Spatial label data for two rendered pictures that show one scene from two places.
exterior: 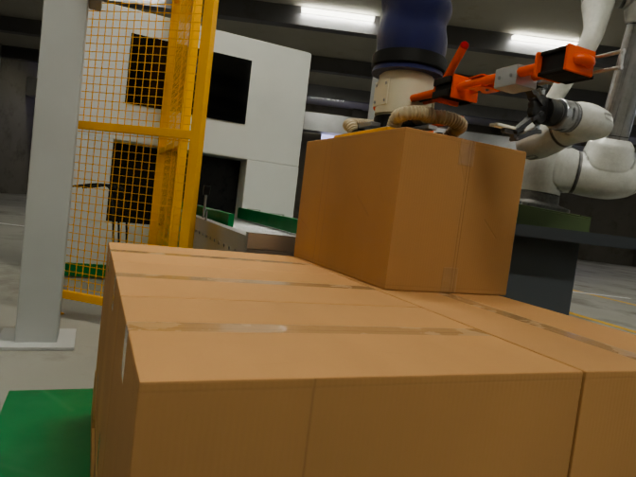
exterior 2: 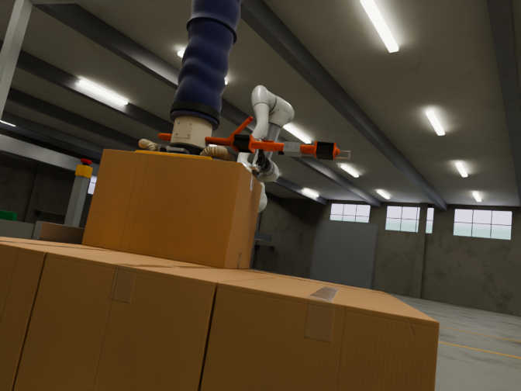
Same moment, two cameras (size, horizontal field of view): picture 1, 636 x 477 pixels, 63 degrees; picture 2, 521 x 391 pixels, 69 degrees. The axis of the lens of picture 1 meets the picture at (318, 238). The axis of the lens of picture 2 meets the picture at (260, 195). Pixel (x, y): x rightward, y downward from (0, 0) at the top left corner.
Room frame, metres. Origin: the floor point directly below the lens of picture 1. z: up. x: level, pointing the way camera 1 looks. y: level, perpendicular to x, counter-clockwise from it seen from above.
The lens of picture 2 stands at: (0.34, 0.86, 0.60)
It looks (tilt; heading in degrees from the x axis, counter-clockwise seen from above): 9 degrees up; 308
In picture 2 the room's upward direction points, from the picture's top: 9 degrees clockwise
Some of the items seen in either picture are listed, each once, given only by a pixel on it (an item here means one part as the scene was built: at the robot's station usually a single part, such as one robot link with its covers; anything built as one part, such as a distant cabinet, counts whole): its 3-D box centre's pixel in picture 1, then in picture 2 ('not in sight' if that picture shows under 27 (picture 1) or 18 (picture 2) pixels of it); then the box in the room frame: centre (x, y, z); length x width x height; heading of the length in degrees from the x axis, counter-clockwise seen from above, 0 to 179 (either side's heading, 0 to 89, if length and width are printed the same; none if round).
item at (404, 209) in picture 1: (396, 210); (180, 212); (1.63, -0.23, 0.74); 0.60 x 0.40 x 0.40; 25
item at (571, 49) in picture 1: (563, 64); (325, 150); (1.08, -0.45, 1.07); 0.08 x 0.07 x 0.05; 24
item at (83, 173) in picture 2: not in sight; (67, 244); (2.69, -0.30, 0.50); 0.07 x 0.07 x 1.00; 24
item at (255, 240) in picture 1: (336, 247); (98, 237); (1.96, -0.07, 0.58); 0.70 x 0.03 x 0.06; 114
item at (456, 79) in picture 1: (455, 91); (243, 143); (1.40, -0.31, 1.07); 0.10 x 0.08 x 0.06; 114
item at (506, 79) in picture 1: (515, 79); (292, 149); (1.20, -0.40, 1.07); 0.07 x 0.07 x 0.04; 24
